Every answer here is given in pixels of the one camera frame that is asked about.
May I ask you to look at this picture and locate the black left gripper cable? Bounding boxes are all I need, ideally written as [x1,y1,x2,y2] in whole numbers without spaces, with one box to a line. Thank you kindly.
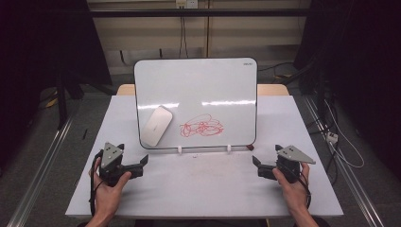
[89,149,105,218]

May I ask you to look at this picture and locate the person's left hand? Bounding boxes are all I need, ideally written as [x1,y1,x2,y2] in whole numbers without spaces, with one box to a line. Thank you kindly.
[89,165,133,218]

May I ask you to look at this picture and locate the black horizontal bar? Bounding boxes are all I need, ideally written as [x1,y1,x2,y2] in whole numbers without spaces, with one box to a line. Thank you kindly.
[89,8,312,18]

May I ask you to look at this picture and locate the metal floor rail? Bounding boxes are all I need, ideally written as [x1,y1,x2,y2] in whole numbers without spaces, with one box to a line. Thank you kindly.
[303,96,385,227]
[5,114,77,227]

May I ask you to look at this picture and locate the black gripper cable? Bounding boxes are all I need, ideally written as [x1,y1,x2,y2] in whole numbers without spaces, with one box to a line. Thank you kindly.
[89,149,105,218]
[298,174,313,210]

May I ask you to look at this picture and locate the thin vertical pipe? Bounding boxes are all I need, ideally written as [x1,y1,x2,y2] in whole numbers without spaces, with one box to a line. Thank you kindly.
[204,0,211,59]

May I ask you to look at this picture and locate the white wall socket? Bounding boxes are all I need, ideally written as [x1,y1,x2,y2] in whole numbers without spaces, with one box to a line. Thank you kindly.
[175,0,200,9]

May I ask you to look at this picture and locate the wooden table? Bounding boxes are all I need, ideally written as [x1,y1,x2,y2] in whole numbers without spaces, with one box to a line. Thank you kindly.
[116,83,290,96]

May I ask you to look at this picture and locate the black floor cables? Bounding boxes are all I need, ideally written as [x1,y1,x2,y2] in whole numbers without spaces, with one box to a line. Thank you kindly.
[308,103,340,187]

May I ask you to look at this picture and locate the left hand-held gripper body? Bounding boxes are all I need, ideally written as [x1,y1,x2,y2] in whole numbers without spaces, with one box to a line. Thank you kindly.
[98,142,145,187]

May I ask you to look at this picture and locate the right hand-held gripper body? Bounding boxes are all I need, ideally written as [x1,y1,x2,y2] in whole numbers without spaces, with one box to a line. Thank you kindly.
[257,144,317,184]

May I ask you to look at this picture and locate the white rounded whiteboard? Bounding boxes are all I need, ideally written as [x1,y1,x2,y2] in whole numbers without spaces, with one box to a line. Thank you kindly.
[133,57,258,150]

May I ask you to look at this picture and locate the black curtain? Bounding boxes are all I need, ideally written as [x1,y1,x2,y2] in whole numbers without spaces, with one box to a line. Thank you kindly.
[292,0,401,179]
[0,0,113,168]

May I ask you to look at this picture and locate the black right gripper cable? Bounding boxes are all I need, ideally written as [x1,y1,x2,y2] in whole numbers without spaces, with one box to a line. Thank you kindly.
[298,174,313,210]

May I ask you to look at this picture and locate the black hanging cable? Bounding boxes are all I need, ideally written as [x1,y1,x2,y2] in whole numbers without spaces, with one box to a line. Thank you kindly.
[178,15,189,60]

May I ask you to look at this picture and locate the silver white whiteboard eraser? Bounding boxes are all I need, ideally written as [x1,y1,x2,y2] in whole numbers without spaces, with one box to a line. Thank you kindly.
[140,105,174,148]

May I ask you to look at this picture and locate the black metal stand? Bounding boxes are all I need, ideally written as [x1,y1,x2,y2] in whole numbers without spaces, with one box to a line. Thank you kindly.
[55,73,70,131]

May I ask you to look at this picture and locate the person's right hand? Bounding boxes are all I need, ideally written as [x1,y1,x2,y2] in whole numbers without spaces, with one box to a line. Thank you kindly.
[271,162,312,213]

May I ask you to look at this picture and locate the thin white cable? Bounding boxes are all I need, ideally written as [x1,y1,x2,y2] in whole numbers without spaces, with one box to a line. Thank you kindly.
[323,99,366,169]

